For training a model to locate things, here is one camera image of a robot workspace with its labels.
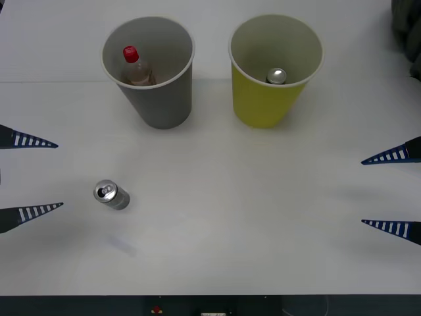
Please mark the silver and black drink can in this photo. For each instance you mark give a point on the silver and black drink can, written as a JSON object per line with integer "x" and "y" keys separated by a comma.
{"x": 113, "y": 195}

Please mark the yellow-green plastic waste bin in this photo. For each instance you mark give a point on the yellow-green plastic waste bin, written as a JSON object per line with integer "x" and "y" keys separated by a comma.
{"x": 260, "y": 105}

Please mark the red-capped plastic bottle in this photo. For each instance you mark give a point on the red-capped plastic bottle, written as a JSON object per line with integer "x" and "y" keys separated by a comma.
{"x": 131, "y": 54}

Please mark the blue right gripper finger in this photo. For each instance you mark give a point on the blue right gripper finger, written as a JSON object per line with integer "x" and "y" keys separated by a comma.
{"x": 399, "y": 227}
{"x": 398, "y": 154}

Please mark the grey plastic waste bin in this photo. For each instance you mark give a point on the grey plastic waste bin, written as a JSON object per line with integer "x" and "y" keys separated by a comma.
{"x": 164, "y": 105}

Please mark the black robot torso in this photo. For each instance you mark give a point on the black robot torso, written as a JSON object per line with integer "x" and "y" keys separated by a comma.
{"x": 184, "y": 306}

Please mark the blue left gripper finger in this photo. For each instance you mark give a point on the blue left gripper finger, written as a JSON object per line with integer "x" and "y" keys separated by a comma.
{"x": 19, "y": 141}
{"x": 23, "y": 214}

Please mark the red button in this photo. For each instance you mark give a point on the red button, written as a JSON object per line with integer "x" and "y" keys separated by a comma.
{"x": 156, "y": 309}

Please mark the person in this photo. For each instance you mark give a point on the person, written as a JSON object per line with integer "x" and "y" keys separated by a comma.
{"x": 409, "y": 29}

